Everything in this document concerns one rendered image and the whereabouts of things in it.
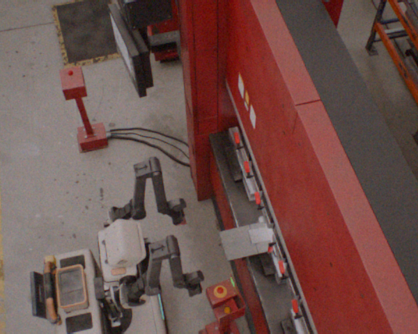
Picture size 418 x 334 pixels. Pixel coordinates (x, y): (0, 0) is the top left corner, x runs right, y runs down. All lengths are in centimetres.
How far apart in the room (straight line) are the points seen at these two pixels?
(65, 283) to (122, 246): 62
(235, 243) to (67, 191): 188
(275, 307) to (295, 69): 149
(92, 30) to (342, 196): 420
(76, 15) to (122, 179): 199
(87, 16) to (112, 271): 347
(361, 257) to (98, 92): 376
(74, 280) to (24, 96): 245
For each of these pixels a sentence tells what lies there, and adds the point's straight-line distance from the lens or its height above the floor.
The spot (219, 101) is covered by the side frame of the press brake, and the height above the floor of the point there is 120.
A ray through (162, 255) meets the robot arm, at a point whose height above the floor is 162.
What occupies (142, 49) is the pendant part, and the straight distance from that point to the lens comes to 321.
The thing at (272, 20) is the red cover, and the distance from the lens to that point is 228.
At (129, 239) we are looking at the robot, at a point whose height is 137.
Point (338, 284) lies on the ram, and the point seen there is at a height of 194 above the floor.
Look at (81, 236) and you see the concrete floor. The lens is 438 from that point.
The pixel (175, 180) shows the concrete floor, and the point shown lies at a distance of 450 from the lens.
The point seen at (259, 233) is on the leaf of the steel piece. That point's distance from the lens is 316.
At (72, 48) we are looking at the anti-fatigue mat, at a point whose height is 1.
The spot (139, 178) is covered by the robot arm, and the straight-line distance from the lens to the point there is 266.
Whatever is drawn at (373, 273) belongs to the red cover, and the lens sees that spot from 172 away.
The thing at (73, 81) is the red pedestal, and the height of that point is 80.
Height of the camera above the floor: 385
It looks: 58 degrees down
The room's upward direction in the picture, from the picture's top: 2 degrees counter-clockwise
